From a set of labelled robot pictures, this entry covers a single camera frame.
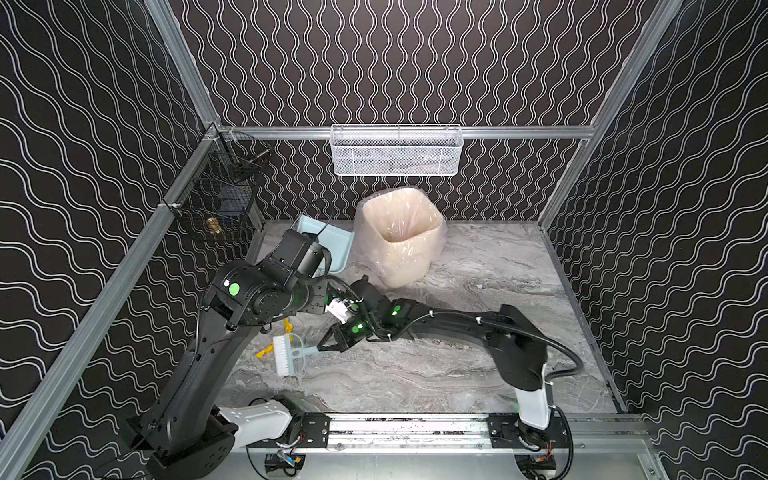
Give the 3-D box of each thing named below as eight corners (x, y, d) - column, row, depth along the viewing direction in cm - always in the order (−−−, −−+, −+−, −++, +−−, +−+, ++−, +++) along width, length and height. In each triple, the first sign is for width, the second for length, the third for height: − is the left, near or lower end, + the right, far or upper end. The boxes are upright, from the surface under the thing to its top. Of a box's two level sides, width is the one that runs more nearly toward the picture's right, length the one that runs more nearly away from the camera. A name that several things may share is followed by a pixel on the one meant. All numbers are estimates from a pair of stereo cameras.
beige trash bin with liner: (359, 303, 100) (350, 250, 80) (363, 242, 118) (357, 187, 98) (439, 302, 100) (450, 249, 80) (431, 242, 118) (439, 186, 97)
